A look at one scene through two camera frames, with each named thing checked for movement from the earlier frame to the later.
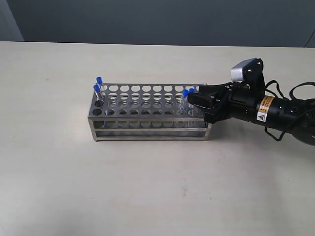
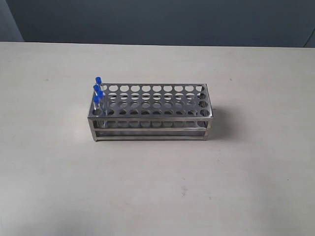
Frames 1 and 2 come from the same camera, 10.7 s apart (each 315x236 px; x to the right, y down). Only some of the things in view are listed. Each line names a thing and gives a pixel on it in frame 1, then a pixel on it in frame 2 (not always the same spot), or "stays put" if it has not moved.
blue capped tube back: x=99 y=81 stays put
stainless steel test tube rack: x=146 y=112 stays put
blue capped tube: x=183 y=104 → x=102 y=103
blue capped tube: x=190 y=106 → x=96 y=109
